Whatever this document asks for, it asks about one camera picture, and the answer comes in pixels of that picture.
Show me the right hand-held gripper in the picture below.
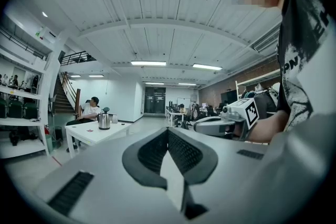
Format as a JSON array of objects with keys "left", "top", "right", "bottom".
[{"left": 193, "top": 98, "right": 260, "bottom": 140}]

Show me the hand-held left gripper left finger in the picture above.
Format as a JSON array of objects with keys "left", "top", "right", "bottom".
[{"left": 35, "top": 127, "right": 184, "bottom": 224}]

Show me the long ceiling light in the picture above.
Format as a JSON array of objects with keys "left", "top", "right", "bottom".
[
  {"left": 130, "top": 60, "right": 167, "bottom": 67},
  {"left": 192, "top": 63, "right": 223, "bottom": 71}
]

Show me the black balcony railing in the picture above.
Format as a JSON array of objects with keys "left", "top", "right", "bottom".
[{"left": 60, "top": 51, "right": 97, "bottom": 67}]

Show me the black double door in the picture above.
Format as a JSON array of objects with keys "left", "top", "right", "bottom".
[{"left": 144, "top": 86, "right": 166, "bottom": 114}]

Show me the person's black printed t-shirt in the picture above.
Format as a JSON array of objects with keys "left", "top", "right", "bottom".
[{"left": 275, "top": 0, "right": 336, "bottom": 132}]

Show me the stainless steel electric kettle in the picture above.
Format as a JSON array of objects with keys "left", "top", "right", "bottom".
[{"left": 98, "top": 106, "right": 111, "bottom": 131}]

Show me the wooden staircase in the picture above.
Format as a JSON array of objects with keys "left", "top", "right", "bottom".
[{"left": 54, "top": 72, "right": 82, "bottom": 114}]

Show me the ceiling air vent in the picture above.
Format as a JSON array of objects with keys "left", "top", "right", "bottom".
[{"left": 251, "top": 25, "right": 281, "bottom": 54}]

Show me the white shelving unit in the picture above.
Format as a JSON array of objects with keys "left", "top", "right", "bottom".
[{"left": 0, "top": 47, "right": 52, "bottom": 159}]

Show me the row of green crates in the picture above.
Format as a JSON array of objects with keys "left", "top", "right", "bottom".
[{"left": 0, "top": 98, "right": 40, "bottom": 119}]

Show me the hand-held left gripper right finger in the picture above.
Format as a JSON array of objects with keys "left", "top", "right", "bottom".
[{"left": 167, "top": 127, "right": 269, "bottom": 224}]

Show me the white table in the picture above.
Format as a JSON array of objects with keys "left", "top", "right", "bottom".
[{"left": 65, "top": 121, "right": 132, "bottom": 158}]

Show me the person's right forearm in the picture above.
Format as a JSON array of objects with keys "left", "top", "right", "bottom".
[{"left": 246, "top": 109, "right": 290, "bottom": 144}]

